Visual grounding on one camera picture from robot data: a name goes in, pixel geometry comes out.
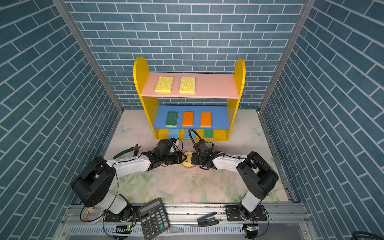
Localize black desk calculator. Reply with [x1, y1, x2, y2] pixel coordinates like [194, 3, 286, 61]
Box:
[138, 198, 170, 240]

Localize yellow pink blue shelf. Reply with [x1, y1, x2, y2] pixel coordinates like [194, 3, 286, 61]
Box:
[133, 57, 246, 141]

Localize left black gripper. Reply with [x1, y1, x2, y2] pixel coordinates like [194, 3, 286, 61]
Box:
[160, 150, 189, 165]

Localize black binder clip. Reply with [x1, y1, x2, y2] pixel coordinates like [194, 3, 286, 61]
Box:
[197, 212, 219, 227]

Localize dark green scrub sponge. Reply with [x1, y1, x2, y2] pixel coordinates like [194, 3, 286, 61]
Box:
[165, 112, 179, 127]

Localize bright green sponge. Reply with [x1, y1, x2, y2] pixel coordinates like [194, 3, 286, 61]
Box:
[204, 130, 214, 139]

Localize green handled pliers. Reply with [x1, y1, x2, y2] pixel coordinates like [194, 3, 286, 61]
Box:
[113, 144, 141, 160]

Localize pale yellow sponge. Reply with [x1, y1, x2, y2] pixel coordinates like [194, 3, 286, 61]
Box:
[200, 112, 212, 128]

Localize yellow smiley face sponge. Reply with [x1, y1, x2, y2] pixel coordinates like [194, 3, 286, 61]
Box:
[182, 151, 196, 169]

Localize orange sponge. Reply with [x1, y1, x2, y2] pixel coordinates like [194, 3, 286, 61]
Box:
[182, 112, 194, 127]

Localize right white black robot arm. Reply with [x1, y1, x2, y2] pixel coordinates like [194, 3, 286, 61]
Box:
[191, 140, 279, 220]

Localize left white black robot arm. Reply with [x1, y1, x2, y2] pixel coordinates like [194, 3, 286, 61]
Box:
[71, 138, 187, 222]

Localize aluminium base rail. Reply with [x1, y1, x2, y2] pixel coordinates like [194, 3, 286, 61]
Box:
[53, 202, 317, 240]

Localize yellow sponge front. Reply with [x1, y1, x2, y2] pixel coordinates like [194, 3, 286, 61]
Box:
[155, 76, 174, 93]

